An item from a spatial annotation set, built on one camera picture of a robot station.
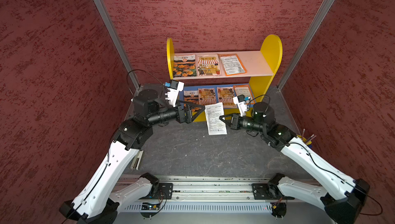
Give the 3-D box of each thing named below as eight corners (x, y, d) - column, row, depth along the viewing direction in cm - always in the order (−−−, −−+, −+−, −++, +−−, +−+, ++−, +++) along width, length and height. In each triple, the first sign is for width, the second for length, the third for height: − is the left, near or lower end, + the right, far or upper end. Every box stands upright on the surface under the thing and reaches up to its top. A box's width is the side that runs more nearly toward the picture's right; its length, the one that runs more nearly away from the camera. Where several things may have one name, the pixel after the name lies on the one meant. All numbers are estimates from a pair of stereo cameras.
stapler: (132, 169, 83) (129, 168, 80) (138, 151, 89) (136, 149, 87) (137, 170, 83) (135, 168, 80) (143, 152, 89) (141, 150, 86)
